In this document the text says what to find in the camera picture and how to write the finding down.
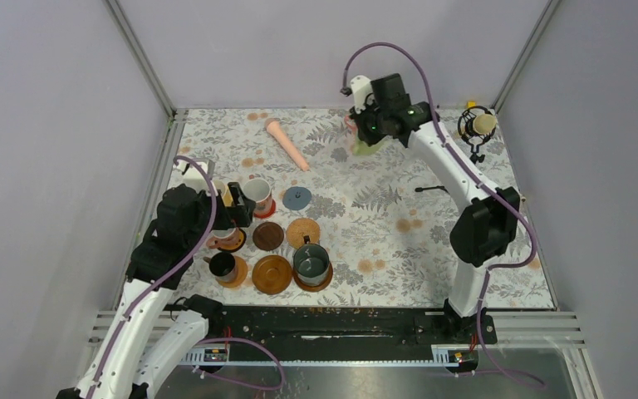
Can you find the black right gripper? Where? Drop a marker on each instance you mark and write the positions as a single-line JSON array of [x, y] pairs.
[[366, 137]]

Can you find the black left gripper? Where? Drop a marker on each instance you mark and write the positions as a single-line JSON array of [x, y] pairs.
[[240, 214]]

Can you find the red smiley coaster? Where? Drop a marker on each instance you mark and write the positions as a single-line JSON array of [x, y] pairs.
[[265, 209]]

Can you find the orange black smiley coaster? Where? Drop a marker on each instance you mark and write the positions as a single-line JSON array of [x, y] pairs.
[[233, 242]]

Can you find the small pink patterned mug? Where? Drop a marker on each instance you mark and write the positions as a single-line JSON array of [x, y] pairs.
[[216, 235]]

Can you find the dark walnut coaster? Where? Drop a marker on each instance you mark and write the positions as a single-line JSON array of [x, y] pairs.
[[268, 236]]

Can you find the pink mug back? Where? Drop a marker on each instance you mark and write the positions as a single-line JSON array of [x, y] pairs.
[[351, 125]]

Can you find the light green mug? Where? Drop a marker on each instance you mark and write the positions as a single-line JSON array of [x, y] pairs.
[[360, 148]]

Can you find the black mug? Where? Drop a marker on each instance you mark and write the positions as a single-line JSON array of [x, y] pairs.
[[222, 266]]

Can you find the light brown round coaster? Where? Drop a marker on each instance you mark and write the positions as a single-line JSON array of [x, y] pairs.
[[240, 274]]

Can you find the woven rattan coaster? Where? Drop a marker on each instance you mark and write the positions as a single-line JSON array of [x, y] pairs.
[[303, 231]]

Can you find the blue-grey smiley coaster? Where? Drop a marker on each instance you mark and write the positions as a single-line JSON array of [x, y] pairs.
[[296, 198]]

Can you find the brown ceramic saucer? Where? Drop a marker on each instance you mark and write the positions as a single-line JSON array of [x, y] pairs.
[[325, 283], [272, 274]]

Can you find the dark green mug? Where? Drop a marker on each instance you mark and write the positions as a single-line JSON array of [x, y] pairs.
[[311, 263]]

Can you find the yellow mug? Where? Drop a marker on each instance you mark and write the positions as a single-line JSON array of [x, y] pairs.
[[223, 192]]

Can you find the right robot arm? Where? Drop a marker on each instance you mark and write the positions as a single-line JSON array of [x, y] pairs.
[[487, 221]]

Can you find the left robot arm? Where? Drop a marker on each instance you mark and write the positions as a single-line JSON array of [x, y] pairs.
[[126, 366]]

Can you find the cream microphone in shockmount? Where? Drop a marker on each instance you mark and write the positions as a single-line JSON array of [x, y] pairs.
[[476, 125]]

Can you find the pink silicone microphone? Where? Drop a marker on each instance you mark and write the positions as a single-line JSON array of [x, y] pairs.
[[274, 129]]

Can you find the floral tablecloth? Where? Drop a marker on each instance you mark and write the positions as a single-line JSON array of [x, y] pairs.
[[388, 244]]

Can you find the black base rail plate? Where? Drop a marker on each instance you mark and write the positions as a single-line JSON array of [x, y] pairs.
[[309, 334]]

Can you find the aluminium frame rail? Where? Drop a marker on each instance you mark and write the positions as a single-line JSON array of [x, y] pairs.
[[141, 59]]

